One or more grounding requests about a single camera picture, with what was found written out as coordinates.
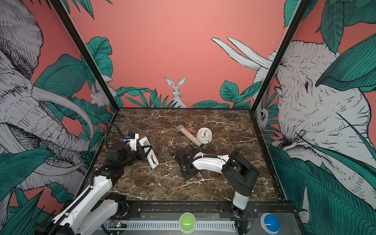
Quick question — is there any glitter microphone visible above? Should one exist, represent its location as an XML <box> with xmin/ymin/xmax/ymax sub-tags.
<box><xmin>177</xmin><ymin>124</ymin><xmax>203</xmax><ymax>147</ymax></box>

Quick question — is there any white alarm clock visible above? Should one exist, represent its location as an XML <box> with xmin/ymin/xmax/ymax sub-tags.
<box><xmin>196</xmin><ymin>127</ymin><xmax>212</xmax><ymax>144</ymax></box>

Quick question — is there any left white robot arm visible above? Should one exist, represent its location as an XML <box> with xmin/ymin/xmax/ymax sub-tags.
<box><xmin>34</xmin><ymin>124</ymin><xmax>153</xmax><ymax>235</ymax></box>

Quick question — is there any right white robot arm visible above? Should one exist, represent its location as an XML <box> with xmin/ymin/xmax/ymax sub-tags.
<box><xmin>171</xmin><ymin>148</ymin><xmax>259</xmax><ymax>210</ymax></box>

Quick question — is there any black front rail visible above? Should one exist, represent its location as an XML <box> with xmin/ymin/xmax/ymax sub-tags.
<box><xmin>122</xmin><ymin>200</ymin><xmax>296</xmax><ymax>220</ymax></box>

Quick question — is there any green push button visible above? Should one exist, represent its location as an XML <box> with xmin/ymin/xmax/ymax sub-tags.
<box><xmin>178</xmin><ymin>212</ymin><xmax>196</xmax><ymax>234</ymax></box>

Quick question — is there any blue push button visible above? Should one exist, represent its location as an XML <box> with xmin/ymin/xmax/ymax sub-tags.
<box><xmin>260</xmin><ymin>213</ymin><xmax>281</xmax><ymax>235</ymax></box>

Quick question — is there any white vented cable duct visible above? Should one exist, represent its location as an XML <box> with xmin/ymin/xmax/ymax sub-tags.
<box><xmin>103</xmin><ymin>220</ymin><xmax>237</xmax><ymax>233</ymax></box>

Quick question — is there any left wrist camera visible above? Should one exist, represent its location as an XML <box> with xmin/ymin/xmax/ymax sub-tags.
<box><xmin>123</xmin><ymin>133</ymin><xmax>139</xmax><ymax>151</ymax></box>

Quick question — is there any white remote control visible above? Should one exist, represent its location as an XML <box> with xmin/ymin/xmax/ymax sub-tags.
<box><xmin>139</xmin><ymin>137</ymin><xmax>159</xmax><ymax>169</ymax></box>

